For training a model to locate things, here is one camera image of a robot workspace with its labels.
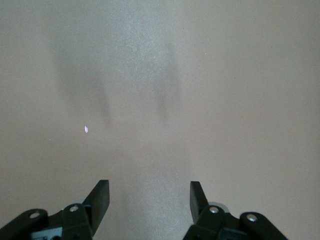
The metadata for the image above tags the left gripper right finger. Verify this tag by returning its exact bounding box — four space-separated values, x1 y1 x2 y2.
183 180 291 240

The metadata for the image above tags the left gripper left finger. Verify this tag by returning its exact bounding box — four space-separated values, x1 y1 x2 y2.
0 179 111 240

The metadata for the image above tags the brown paper table cover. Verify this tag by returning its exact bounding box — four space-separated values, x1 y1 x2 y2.
0 0 320 240

